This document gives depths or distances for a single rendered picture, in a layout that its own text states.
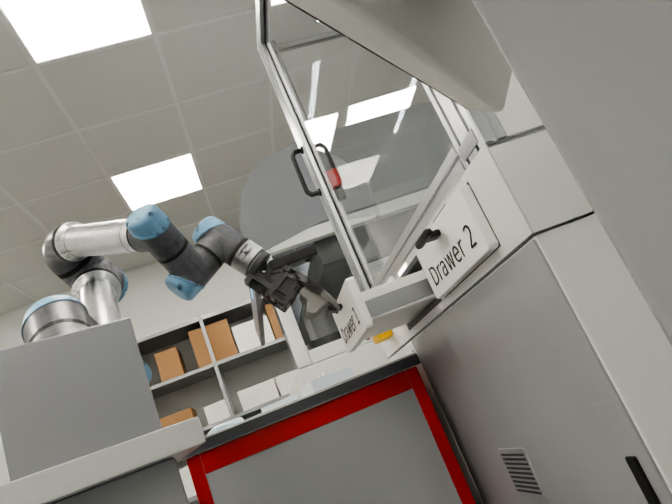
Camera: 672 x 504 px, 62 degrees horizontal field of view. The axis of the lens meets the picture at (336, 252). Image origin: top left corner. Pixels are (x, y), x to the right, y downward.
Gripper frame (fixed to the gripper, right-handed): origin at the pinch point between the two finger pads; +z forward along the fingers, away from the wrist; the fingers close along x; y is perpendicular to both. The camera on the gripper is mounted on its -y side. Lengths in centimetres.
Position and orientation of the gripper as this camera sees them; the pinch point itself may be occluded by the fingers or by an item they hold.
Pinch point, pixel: (335, 305)
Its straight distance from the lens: 126.0
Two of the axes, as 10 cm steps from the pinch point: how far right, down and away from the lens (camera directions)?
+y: -5.4, 7.7, -3.4
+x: 1.0, -3.4, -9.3
